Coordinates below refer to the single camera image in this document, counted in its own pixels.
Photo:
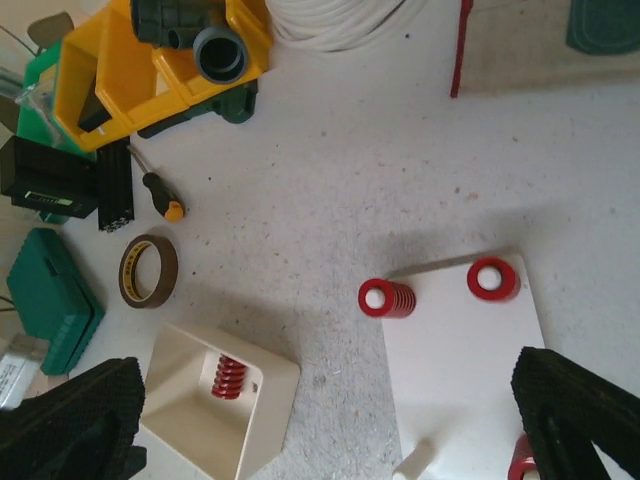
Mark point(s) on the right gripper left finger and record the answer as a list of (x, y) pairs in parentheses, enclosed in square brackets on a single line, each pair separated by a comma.
[(82, 429)]

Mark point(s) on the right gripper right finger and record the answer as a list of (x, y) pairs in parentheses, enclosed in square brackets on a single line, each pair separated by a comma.
[(570, 414)]

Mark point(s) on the red large spring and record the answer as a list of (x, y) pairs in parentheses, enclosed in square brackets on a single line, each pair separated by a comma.
[(494, 280), (523, 465), (382, 298)]

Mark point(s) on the white parts tray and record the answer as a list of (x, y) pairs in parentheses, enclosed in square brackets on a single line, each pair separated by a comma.
[(225, 439)]

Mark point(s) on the brown tape roll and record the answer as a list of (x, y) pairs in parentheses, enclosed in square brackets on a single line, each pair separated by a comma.
[(148, 272)]

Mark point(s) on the black green battery box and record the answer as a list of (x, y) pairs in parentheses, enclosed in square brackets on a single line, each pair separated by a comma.
[(48, 180)]

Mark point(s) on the black aluminium extrusion profile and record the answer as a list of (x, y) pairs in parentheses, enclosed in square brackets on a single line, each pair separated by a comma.
[(114, 186)]

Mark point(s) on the green storage bin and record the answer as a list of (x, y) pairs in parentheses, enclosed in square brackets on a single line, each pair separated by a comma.
[(36, 101)]

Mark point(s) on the black box in bin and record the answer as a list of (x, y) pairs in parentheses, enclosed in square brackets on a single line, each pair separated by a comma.
[(93, 113)]

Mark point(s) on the yellow storage bin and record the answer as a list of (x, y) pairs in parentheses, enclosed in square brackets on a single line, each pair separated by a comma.
[(141, 85)]

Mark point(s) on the black pipe fitting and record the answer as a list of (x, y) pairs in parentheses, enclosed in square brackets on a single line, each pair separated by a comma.
[(220, 54)]

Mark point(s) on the white peg base plate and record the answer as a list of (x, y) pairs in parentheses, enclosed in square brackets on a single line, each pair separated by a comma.
[(450, 365)]

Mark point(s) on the black yellow handled screwdriver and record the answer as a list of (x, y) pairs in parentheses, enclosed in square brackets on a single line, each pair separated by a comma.
[(164, 199)]

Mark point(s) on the white cable spool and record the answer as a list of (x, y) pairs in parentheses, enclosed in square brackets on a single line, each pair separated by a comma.
[(333, 26)]

